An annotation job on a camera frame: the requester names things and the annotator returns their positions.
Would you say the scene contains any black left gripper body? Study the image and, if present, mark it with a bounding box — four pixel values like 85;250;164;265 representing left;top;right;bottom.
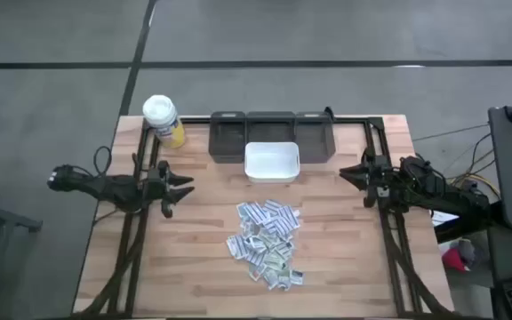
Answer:
142;159;176;220

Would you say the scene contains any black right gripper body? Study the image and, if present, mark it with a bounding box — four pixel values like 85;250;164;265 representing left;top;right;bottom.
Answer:
361;148;395;209

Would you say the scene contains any blue striped bandage packet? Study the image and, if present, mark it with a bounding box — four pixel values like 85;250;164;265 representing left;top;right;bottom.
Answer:
244;202;269;226
277;204;302;230
226;234;251;260
262;216;292;237
262;199;284;215

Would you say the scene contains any translucent grey plastic bin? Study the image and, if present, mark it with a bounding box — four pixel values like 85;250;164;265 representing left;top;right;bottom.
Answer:
294;110;337;164
208;110;248;164
244;110;298;146

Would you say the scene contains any yellow Lysol wipes canister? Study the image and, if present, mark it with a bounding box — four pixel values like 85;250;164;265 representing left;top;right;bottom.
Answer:
142;94;187;150

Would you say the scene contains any white paper sheet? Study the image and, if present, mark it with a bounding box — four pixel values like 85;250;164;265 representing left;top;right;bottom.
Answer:
430;208;460;228

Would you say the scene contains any white plastic bin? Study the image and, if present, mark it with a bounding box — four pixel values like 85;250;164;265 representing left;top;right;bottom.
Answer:
244;141;302;184

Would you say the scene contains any white navy print packet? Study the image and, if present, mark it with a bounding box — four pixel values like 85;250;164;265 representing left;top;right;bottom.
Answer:
246;235;268;255

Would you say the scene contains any black desk crossbar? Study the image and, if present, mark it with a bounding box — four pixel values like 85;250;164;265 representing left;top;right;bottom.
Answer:
433;208;506;244

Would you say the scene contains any white packet red label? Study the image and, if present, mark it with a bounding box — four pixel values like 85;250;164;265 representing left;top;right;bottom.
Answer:
247;262;268;283

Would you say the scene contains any red cloth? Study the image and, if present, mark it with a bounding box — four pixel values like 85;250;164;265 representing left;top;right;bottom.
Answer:
441;247;471;274

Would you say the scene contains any green striped packet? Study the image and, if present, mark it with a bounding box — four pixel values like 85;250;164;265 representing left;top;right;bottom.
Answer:
262;251;293;270

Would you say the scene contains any grey cloth lump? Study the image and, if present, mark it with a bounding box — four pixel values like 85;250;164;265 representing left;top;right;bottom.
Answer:
457;238;478;264

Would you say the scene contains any dark grey metal stand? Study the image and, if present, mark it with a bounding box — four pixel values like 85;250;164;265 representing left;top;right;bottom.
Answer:
0;177;44;320

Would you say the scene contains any thin black floor cable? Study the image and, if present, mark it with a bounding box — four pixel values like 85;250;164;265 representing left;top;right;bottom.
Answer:
411;123;491;143

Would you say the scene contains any yellow cable bundle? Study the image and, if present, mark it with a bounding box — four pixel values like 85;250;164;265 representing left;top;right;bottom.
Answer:
449;172;501;200

